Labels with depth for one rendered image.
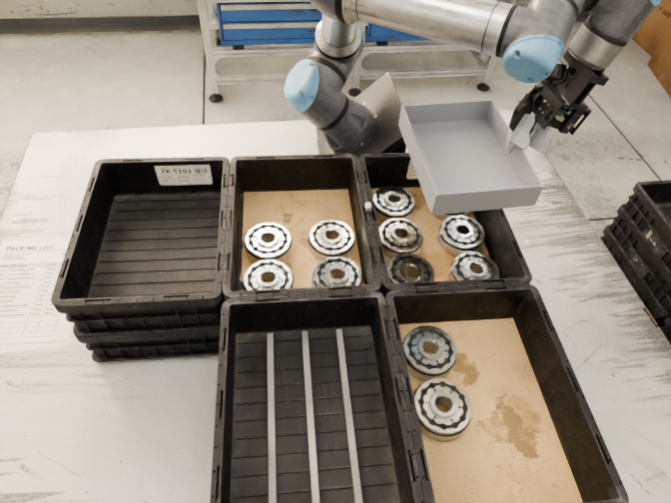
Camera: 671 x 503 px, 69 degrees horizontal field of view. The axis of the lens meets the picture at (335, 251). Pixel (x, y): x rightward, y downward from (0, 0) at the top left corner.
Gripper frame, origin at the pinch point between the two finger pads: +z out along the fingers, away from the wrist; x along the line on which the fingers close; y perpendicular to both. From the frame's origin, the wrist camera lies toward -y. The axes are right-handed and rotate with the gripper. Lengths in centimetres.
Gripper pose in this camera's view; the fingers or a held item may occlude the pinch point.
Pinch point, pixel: (512, 145)
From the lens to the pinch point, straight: 105.8
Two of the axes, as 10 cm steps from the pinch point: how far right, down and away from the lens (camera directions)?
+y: 2.1, 7.6, -6.1
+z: -3.2, 6.4, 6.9
